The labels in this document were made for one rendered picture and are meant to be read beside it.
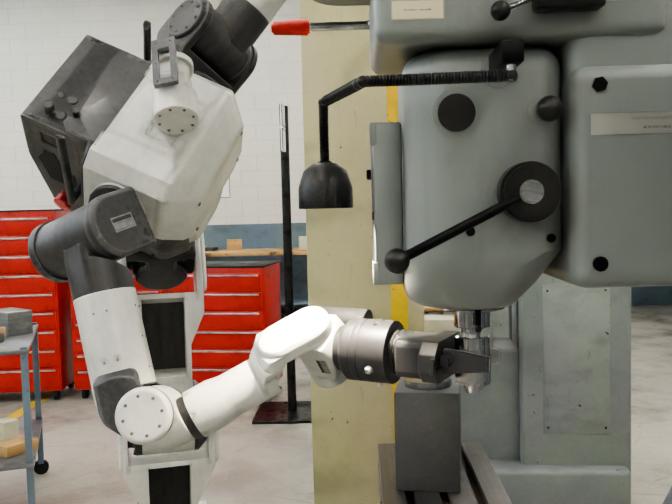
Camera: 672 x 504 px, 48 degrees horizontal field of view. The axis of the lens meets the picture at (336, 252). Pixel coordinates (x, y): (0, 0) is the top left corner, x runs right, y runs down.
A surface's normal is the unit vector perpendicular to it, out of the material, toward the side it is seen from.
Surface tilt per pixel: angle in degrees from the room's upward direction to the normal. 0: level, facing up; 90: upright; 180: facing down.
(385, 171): 90
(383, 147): 90
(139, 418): 78
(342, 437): 90
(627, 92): 90
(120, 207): 72
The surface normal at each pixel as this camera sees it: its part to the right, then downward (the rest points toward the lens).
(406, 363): -0.44, 0.07
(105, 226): 0.83, -0.29
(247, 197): -0.03, 0.07
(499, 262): -0.02, 0.38
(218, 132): 0.79, -0.06
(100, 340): 0.01, -0.15
